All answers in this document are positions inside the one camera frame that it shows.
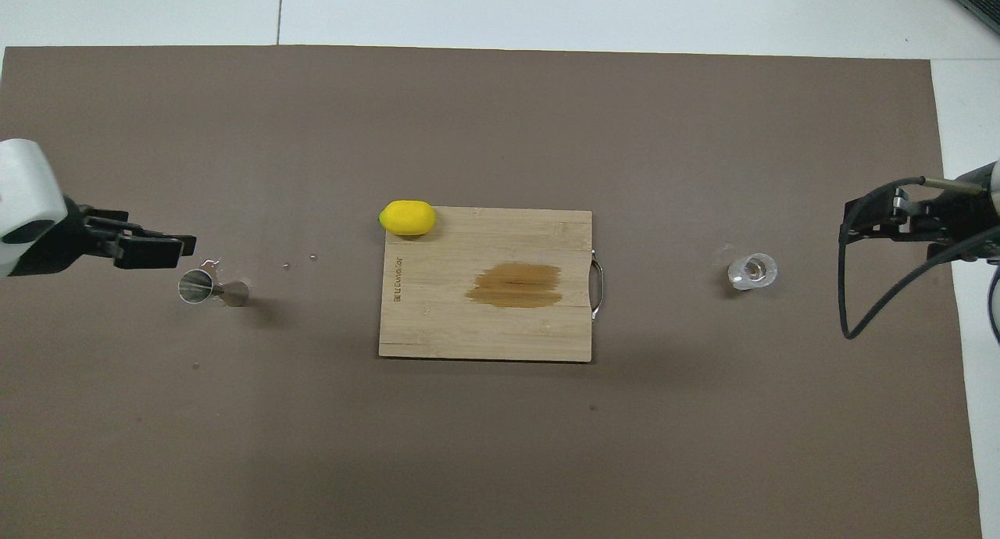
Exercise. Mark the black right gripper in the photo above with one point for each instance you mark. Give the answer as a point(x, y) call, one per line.
point(961, 223)

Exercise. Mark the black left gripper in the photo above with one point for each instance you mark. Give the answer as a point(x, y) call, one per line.
point(70, 242)

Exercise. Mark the metal jigger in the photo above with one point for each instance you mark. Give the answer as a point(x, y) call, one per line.
point(197, 287)

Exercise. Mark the clear glass cup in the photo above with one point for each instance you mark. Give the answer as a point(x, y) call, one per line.
point(752, 272)

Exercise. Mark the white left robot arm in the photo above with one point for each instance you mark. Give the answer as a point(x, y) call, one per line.
point(23, 187)

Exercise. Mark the brown table mat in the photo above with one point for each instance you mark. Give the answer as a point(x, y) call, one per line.
point(234, 445)

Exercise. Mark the yellow lemon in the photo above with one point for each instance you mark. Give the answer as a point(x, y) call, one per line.
point(408, 218)

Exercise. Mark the wooden cutting board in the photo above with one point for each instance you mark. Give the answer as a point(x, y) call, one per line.
point(437, 320)

